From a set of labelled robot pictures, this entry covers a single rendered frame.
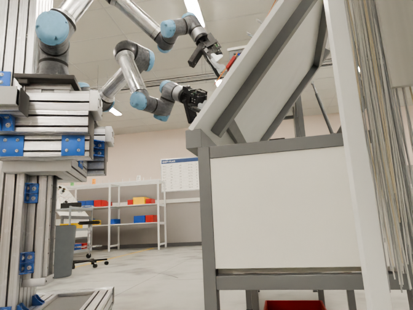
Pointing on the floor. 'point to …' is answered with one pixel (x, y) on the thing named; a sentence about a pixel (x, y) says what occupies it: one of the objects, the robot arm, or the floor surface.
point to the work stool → (88, 245)
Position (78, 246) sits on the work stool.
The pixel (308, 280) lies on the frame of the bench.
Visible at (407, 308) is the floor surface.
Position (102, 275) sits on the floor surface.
